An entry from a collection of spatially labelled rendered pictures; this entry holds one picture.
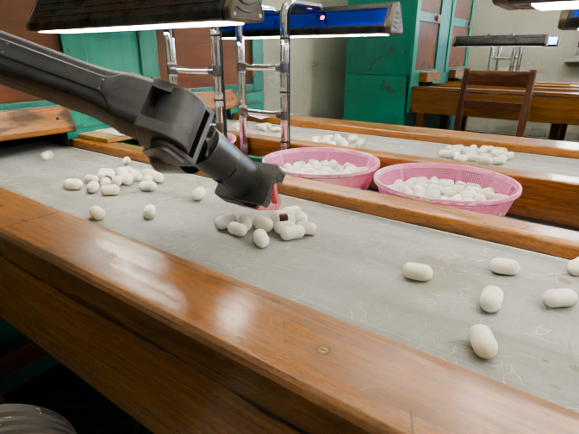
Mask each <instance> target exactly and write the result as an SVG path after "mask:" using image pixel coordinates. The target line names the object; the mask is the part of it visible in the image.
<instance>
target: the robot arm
mask: <svg viewBox="0 0 579 434"><path fill-rule="evenodd" d="M0 84H1V85H4V86H7V87H10V88H11V89H14V90H19V91H21V92H24V93H26V94H29V95H31V96H36V97H38V98H40V99H43V100H46V101H49V102H52V103H55V104H58V105H60V106H63V107H66V108H68V109H72V110H75V111H78V112H79V113H82V114H85V115H88V116H90V117H92V118H95V119H97V120H99V121H101V122H103V123H105V124H107V125H108V126H110V127H112V128H114V129H115V130H116V131H118V132H119V133H121V134H124V135H127V136H128V137H131V138H134V139H137V140H138V141H139V145H140V146H144V148H143V150H142V152H143V153H144V154H145V155H147V156H148V159H149V162H150V164H151V166H152V167H153V168H154V169H155V170H156V171H157V172H159V173H162V174H195V173H197V172H198V171H201V172H203V173H204V174H206V175H207V176H208V177H210V178H212V179H213V180H214V181H216V182H217V183H218V184H217V186H216V189H215V194H216V195H218V197H220V198H221V199H222V200H223V201H225V202H229V203H232V204H236V205H238V206H240V207H243V208H250V209H254V210H258V211H260V210H278V209H279V207H280V204H281V201H280V198H279V195H278V192H277V184H278V183H282V182H283V180H284V177H285V175H286V173H285V171H283V169H282V168H280V167H279V166H278V165H277V164H267V163H261V162H256V161H252V160H251V159H249V157H247V155H245V154H244V153H243V152H242V151H241V150H240V149H239V148H238V147H236V146H235V145H234V144H233V143H232V142H231V141H230V140H228V139H227V138H226V137H225V136H224V135H223V134H222V133H220V132H219V131H218V130H217V129H216V128H214V127H211V126H210V124H211V122H212V120H213V118H214V115H215V112H214V111H213V110H212V109H211V108H210V107H209V106H208V105H207V104H206V103H205V102H204V101H203V99H202V98H201V97H200V96H198V95H197V94H196V93H194V92H193V91H191V90H189V89H186V88H184V87H181V86H178V85H175V84H172V83H169V82H167V81H165V80H162V79H160V78H157V77H156V78H155V79H154V80H152V79H150V78H148V77H143V76H141V75H139V74H136V73H133V72H129V73H126V72H121V71H114V70H110V69H107V68H103V67H100V66H97V65H93V64H90V63H87V62H85V61H83V60H80V59H76V58H73V57H71V56H69V55H66V54H63V53H60V52H57V51H55V50H53V49H50V48H47V47H45V46H41V45H39V44H36V43H33V42H32V41H29V40H24V39H23V38H20V37H17V36H15V35H13V34H9V33H6V32H4V31H1V30H0Z"/></svg>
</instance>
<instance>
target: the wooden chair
mask: <svg viewBox="0 0 579 434"><path fill-rule="evenodd" d="M537 72H538V70H530V71H473V70H471V69H470V68H464V74H463V80H462V85H461V90H460V94H459V99H458V107H457V112H456V116H455V121H454V128H453V131H460V130H461V124H462V118H463V113H464V108H467V109H490V110H500V111H510V112H520V118H519V123H518V126H517V131H516V135H515V137H523V136H524V132H525V127H526V119H527V116H528V111H529V108H530V104H531V100H532V93H533V89H534V85H535V80H536V76H537ZM468 85H482V86H501V87H519V88H526V93H525V96H524V100H523V103H512V102H489V101H475V100H465V99H466V95H467V89H468Z"/></svg>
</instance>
